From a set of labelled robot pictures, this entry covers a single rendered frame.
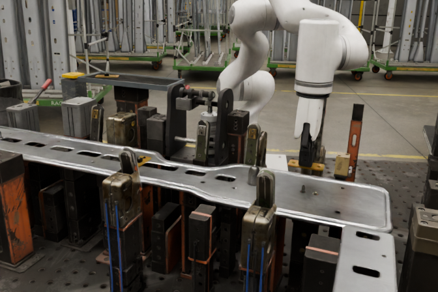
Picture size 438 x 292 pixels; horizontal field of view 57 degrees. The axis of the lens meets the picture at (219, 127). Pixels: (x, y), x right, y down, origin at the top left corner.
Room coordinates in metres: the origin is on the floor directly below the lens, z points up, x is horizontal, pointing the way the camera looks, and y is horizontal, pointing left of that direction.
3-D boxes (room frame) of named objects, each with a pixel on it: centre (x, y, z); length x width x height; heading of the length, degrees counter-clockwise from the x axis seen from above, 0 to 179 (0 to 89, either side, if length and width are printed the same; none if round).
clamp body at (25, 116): (1.42, 0.72, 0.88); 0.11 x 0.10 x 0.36; 160
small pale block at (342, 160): (0.99, -0.33, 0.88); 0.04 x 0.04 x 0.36; 70
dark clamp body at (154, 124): (1.26, 0.19, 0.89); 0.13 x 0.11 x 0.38; 160
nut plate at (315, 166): (0.90, -0.21, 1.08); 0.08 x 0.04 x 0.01; 70
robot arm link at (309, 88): (0.90, -0.21, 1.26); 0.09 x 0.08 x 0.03; 160
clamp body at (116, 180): (0.87, 0.23, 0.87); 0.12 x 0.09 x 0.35; 160
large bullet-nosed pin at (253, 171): (0.94, -0.09, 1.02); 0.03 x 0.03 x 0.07
